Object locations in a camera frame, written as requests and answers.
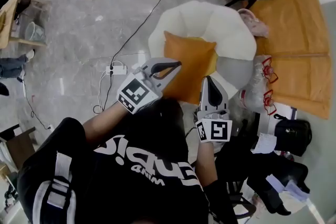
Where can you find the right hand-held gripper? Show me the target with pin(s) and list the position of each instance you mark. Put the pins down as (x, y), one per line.
(219, 131)

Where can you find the white power strip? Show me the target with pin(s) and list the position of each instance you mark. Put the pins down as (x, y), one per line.
(116, 70)

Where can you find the person's left forearm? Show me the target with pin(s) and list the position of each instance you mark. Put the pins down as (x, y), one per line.
(107, 123)

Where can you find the pale cloth pile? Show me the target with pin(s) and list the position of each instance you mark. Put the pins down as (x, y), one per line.
(291, 187)

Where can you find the black office chair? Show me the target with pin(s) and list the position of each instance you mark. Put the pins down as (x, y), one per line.
(236, 165)

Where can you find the person's black printed t-shirt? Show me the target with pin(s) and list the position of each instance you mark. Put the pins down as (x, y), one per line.
(123, 178)

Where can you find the orange quilted mat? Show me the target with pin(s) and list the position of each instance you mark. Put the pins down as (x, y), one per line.
(296, 29)

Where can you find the round wooden stool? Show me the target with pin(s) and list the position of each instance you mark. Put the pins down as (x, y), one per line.
(241, 207)

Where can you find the yellow seat pad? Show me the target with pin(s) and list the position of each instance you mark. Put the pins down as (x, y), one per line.
(214, 63)

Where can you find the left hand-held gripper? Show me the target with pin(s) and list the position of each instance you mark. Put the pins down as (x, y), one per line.
(134, 93)

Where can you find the white round pouf seat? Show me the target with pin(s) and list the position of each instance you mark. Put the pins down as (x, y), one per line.
(210, 23)

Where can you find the person's right forearm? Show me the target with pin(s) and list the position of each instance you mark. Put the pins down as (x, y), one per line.
(207, 165)

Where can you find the dark wooden cabinet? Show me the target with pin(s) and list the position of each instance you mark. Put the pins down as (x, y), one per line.
(19, 147)

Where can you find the white crumpled paper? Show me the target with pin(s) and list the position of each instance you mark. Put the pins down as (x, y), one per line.
(263, 143)

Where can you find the clear waste bin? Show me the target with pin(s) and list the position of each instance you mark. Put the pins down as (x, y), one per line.
(35, 32)

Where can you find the light wooden table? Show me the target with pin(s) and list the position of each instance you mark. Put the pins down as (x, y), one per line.
(8, 21)

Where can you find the orange cushion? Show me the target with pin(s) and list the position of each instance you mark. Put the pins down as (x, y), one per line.
(189, 60)

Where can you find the pink slippers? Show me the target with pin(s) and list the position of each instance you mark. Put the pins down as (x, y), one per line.
(253, 23)

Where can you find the black shoe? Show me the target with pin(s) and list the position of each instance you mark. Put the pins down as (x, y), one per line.
(3, 89)

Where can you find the grey seat pad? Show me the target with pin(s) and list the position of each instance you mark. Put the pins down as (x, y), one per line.
(235, 73)

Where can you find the black bag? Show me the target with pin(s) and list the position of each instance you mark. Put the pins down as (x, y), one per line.
(294, 136)

